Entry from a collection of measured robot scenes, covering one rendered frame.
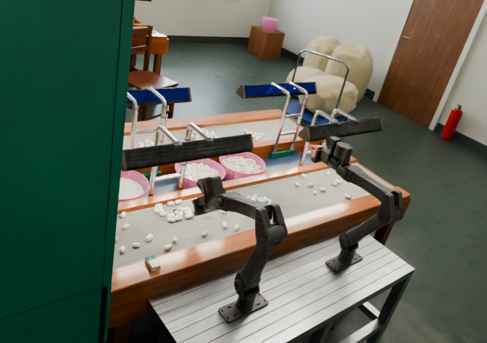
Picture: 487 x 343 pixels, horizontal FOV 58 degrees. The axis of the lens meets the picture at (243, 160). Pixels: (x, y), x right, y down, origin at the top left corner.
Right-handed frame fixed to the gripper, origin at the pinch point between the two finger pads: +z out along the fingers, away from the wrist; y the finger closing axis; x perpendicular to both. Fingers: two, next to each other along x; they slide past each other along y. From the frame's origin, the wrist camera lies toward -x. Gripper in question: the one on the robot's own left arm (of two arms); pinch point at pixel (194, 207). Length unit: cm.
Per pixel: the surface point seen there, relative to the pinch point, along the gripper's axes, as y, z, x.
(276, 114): -125, 75, -51
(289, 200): -60, 9, 8
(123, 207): 21.6, 22.2, -6.5
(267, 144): -86, 47, -27
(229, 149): -18.5, -7.6, -21.2
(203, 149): -5.4, -7.8, -22.8
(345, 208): -82, -7, 18
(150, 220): 13.1, 16.9, 1.2
